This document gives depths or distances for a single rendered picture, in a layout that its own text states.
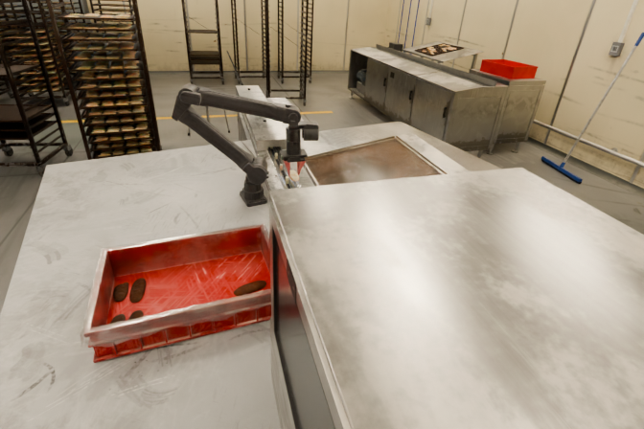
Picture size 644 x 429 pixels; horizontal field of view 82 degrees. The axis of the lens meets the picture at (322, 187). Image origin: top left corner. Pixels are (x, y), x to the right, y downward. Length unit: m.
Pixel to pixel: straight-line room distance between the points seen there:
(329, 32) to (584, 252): 8.36
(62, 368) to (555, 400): 0.97
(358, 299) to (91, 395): 0.72
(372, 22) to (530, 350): 8.85
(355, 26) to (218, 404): 8.50
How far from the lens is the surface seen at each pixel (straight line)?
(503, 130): 4.78
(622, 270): 0.62
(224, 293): 1.14
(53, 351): 1.14
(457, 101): 4.05
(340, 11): 8.83
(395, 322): 0.41
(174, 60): 8.47
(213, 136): 1.46
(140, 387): 1.00
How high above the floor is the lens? 1.60
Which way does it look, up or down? 28 degrees down
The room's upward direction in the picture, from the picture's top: 3 degrees clockwise
